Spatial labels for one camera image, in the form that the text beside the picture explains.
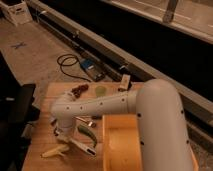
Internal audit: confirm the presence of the white handled brush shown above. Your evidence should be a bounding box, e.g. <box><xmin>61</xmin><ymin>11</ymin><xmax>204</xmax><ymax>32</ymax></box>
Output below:
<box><xmin>69</xmin><ymin>138</ymin><xmax>96</xmax><ymax>156</ymax></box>

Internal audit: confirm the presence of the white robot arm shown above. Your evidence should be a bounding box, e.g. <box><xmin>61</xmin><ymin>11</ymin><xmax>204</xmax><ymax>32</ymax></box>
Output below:
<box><xmin>51</xmin><ymin>79</ymin><xmax>194</xmax><ymax>171</ymax></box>

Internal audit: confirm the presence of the yellow banana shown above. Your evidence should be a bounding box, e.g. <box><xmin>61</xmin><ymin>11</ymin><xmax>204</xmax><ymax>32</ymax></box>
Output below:
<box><xmin>41</xmin><ymin>144</ymin><xmax>70</xmax><ymax>158</ymax></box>

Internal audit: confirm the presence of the green cucumber toy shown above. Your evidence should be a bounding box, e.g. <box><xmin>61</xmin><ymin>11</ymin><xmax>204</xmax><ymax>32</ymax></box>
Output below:
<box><xmin>77</xmin><ymin>125</ymin><xmax>97</xmax><ymax>147</ymax></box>

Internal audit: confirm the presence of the metal fork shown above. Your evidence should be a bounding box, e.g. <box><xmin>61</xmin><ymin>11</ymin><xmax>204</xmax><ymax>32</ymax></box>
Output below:
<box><xmin>75</xmin><ymin>117</ymin><xmax>96</xmax><ymax>128</ymax></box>

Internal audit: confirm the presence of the black chair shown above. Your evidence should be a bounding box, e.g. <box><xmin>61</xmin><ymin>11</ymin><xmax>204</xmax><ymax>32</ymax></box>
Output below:
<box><xmin>0</xmin><ymin>51</ymin><xmax>40</xmax><ymax>171</ymax></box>

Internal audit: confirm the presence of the brown grape bunch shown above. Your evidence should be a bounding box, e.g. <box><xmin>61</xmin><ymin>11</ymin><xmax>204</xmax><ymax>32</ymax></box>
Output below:
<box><xmin>71</xmin><ymin>84</ymin><xmax>89</xmax><ymax>98</ymax></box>

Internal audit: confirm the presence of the yellow plastic bin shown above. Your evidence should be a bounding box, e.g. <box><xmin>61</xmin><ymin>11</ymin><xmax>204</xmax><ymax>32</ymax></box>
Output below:
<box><xmin>101</xmin><ymin>114</ymin><xmax>200</xmax><ymax>171</ymax></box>

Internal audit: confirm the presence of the blue power box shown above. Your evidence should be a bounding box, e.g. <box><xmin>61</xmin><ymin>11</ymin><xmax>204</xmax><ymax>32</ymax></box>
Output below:
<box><xmin>80</xmin><ymin>59</ymin><xmax>105</xmax><ymax>82</ymax></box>

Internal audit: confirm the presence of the wooden block with clamp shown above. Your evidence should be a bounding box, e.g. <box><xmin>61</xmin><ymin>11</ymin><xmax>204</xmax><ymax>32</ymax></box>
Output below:
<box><xmin>118</xmin><ymin>74</ymin><xmax>131</xmax><ymax>92</ymax></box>

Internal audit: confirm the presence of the white crate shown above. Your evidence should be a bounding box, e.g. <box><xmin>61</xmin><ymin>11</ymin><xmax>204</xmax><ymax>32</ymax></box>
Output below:
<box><xmin>0</xmin><ymin>0</ymin><xmax>32</xmax><ymax>26</ymax></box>

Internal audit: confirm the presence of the black cable loop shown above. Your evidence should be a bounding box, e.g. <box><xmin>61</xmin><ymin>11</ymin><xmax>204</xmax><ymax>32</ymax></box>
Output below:
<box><xmin>56</xmin><ymin>53</ymin><xmax>93</xmax><ymax>82</ymax></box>

